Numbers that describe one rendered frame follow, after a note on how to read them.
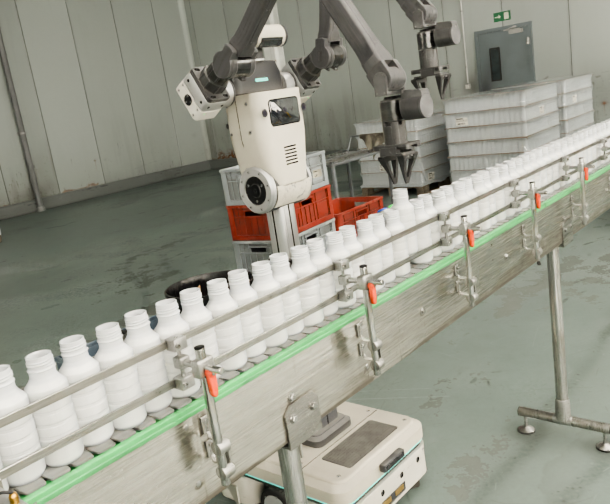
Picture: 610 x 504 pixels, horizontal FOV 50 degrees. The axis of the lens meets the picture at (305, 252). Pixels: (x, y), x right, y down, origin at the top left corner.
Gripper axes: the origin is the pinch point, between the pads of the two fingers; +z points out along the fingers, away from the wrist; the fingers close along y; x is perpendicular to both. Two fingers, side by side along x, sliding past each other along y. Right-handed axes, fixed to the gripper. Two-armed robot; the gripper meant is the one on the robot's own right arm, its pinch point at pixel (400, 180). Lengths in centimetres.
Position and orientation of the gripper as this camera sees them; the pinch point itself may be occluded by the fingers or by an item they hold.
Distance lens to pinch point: 166.6
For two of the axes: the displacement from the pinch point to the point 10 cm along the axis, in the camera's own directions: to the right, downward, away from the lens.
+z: 1.6, 9.6, 2.2
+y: 7.6, 0.2, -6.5
